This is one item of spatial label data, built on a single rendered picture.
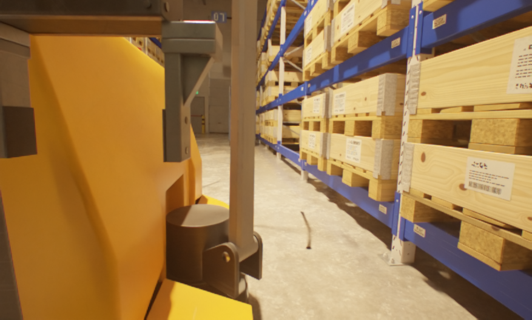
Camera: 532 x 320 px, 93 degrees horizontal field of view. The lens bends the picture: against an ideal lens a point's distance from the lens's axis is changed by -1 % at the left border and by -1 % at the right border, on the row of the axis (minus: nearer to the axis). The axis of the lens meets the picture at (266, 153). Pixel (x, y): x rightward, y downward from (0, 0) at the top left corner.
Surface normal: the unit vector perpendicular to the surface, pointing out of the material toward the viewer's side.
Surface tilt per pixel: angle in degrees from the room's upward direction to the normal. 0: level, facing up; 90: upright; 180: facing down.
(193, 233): 90
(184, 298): 22
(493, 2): 90
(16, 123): 90
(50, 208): 90
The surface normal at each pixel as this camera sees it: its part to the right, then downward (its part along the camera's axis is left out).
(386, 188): 0.12, 0.12
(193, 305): 0.40, -0.92
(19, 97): 1.00, 0.03
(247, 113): 0.81, 0.08
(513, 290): -0.99, -0.01
